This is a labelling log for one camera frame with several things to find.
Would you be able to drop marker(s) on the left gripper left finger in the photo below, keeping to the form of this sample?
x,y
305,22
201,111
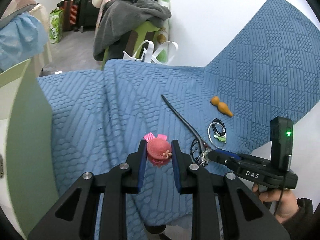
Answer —
x,y
125,178

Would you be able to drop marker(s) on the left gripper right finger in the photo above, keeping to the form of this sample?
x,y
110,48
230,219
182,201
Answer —
x,y
192,179

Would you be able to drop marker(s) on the black hair stick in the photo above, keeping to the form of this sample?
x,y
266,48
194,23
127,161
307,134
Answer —
x,y
198,147

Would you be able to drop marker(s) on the pink hat hair clip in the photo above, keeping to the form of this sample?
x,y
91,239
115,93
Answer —
x,y
158,149

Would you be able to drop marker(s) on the green white storage box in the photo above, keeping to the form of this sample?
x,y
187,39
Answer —
x,y
28,187

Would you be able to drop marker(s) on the black beige patterned bangle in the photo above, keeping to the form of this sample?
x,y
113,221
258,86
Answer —
x,y
1,167

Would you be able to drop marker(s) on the green hair clip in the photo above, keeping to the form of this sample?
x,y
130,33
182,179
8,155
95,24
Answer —
x,y
220,138

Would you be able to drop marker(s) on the orange gourd ornament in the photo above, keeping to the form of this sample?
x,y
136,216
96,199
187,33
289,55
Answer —
x,y
221,106

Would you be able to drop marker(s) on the blue textured bedspread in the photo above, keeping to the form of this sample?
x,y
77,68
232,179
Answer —
x,y
270,69

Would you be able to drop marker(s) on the white tote bag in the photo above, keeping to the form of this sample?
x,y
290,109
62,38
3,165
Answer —
x,y
150,56

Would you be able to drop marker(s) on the green stool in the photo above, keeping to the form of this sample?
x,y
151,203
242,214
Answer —
x,y
130,42

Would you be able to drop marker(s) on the grey blanket pile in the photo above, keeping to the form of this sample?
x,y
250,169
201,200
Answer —
x,y
121,16

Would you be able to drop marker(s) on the green patterned shopping bag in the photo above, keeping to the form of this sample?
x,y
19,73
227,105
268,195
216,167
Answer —
x,y
55,25

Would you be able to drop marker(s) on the light blue bedding heap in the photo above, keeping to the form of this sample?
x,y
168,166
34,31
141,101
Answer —
x,y
22,38

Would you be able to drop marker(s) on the red suitcase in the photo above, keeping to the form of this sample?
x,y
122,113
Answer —
x,y
69,9

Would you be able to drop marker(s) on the beige pillow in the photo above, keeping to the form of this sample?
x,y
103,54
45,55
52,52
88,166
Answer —
x,y
15,8

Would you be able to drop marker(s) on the black right camera box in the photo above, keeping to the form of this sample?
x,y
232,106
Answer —
x,y
281,136

